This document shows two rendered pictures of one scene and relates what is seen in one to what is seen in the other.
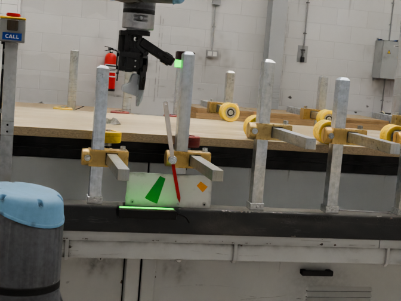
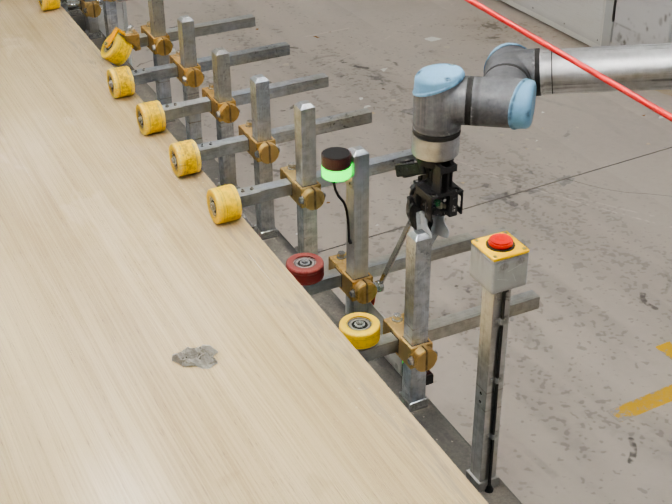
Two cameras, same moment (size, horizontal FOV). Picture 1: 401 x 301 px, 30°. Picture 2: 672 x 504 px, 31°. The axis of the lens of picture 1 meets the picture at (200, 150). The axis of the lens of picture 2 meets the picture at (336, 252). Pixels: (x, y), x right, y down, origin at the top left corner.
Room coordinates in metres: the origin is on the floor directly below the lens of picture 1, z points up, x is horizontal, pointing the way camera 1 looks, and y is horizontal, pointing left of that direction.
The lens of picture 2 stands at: (2.76, 2.12, 2.24)
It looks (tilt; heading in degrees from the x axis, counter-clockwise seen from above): 32 degrees down; 257
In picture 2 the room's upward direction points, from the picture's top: straight up
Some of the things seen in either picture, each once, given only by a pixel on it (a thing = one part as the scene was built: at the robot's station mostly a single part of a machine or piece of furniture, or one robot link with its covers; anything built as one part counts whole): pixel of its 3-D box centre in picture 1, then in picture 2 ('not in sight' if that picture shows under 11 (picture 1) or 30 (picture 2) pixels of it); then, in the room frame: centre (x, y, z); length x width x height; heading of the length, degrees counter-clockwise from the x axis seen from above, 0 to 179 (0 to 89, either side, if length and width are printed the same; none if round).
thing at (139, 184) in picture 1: (169, 190); (373, 324); (2.22, 0.08, 0.75); 0.26 x 0.01 x 0.10; 103
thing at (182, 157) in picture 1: (187, 159); (351, 278); (2.25, 0.04, 0.85); 0.14 x 0.06 x 0.05; 103
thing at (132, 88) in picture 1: (132, 89); (439, 228); (2.12, 0.20, 1.05); 0.06 x 0.03 x 0.09; 103
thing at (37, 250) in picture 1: (19, 231); not in sight; (1.40, 0.33, 0.79); 0.17 x 0.15 x 0.18; 67
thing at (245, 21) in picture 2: not in sight; (196, 30); (2.42, -1.23, 0.95); 0.37 x 0.03 x 0.03; 13
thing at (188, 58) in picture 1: (182, 131); (357, 250); (2.25, 0.06, 0.93); 0.04 x 0.04 x 0.48; 13
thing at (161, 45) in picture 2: not in sight; (156, 39); (2.54, -1.18, 0.95); 0.14 x 0.06 x 0.05; 103
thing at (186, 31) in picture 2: not in sight; (191, 99); (2.48, -0.91, 0.87); 0.04 x 0.04 x 0.48; 13
